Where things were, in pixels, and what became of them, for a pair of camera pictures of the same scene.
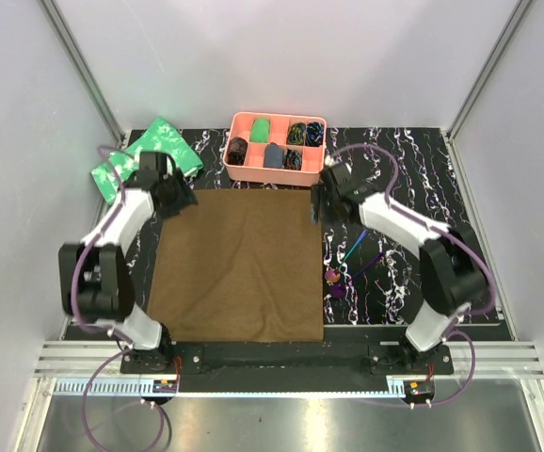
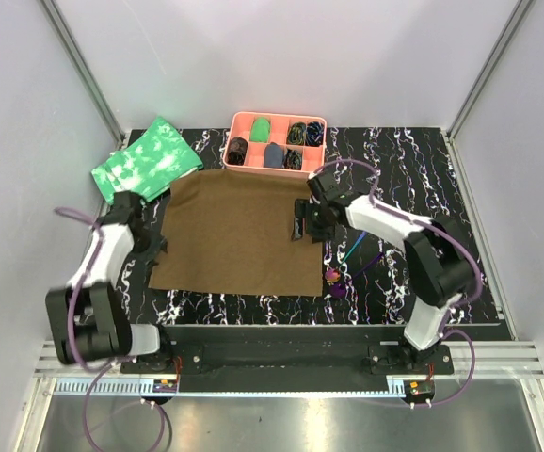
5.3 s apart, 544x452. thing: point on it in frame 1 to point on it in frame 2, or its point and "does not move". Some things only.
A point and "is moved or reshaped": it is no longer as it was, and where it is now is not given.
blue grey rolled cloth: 273,155 does not move
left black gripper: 184,198 to 155,246
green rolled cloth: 260,130 does not move
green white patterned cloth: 160,137 does not move
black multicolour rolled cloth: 296,134 does not move
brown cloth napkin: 240,266 is moved or reshaped
